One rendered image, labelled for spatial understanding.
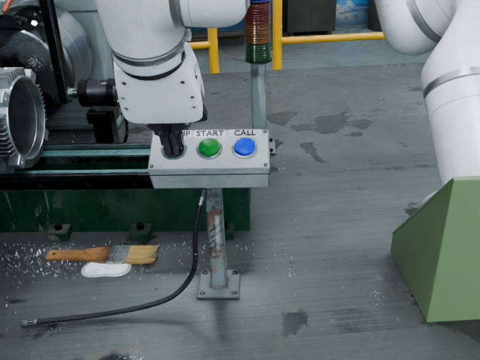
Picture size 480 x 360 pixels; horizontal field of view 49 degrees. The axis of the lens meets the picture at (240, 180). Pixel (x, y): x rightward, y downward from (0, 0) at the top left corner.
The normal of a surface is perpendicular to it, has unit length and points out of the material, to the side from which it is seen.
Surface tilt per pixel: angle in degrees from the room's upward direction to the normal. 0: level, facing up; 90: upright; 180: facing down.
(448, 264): 90
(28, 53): 90
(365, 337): 0
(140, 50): 118
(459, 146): 59
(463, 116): 50
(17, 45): 90
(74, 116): 90
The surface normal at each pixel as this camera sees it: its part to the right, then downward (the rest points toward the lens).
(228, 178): -0.01, 0.84
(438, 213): -1.00, 0.05
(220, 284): -0.03, 0.48
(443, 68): -0.73, -0.20
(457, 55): -0.40, -0.28
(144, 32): 0.20, 0.84
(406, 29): -0.37, 0.62
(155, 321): -0.03, -0.88
